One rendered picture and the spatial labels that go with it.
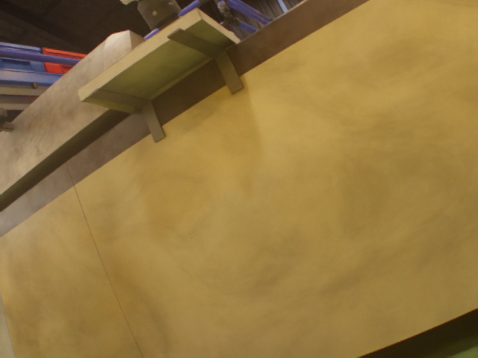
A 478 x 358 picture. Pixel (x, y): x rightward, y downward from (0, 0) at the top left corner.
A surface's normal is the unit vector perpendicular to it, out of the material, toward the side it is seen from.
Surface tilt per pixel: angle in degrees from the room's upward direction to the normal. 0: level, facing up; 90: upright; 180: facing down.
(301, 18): 90
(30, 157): 80
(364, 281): 90
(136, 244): 90
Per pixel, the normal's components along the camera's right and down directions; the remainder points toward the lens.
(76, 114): -0.48, -0.18
